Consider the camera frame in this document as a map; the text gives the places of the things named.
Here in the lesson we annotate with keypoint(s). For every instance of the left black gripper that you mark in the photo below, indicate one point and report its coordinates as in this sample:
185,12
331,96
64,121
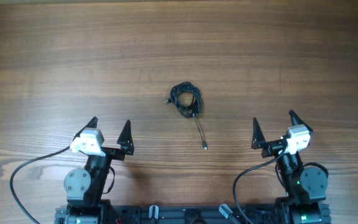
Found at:
125,142

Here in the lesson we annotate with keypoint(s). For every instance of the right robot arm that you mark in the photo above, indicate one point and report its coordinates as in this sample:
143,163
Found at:
305,184

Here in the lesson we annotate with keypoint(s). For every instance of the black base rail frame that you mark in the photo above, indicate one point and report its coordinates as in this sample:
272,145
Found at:
256,213

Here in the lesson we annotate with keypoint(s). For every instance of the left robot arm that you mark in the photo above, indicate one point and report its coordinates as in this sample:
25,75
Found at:
85,186

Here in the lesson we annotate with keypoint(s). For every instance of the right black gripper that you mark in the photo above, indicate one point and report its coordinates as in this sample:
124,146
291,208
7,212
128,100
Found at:
259,142

